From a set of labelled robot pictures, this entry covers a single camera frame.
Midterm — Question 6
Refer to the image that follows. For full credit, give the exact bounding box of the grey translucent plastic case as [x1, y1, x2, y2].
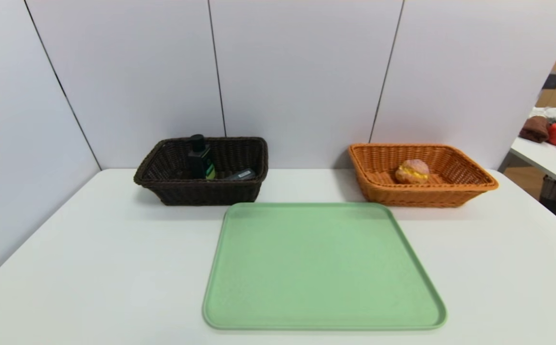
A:
[224, 168, 257, 182]

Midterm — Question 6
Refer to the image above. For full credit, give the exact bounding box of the orange wicker basket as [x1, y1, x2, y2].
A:
[348, 143, 499, 208]

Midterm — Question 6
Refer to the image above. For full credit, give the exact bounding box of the cream bread bun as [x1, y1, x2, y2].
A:
[395, 159, 431, 185]

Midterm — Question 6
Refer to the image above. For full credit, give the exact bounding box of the dark brown wicker basket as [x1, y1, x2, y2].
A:
[133, 137, 269, 207]

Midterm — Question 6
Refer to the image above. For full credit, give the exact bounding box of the light green plastic tray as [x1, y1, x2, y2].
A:
[202, 202, 448, 331]

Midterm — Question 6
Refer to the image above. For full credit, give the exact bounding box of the black pump bottle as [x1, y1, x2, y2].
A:
[187, 135, 217, 181]

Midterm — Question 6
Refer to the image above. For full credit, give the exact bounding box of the white side table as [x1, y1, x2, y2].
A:
[510, 108, 556, 188]

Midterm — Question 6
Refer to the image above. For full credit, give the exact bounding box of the white crumpled cloth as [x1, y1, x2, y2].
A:
[531, 107, 556, 124]

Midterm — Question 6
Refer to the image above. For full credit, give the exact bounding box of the brown folded cloth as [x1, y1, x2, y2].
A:
[519, 116, 551, 143]

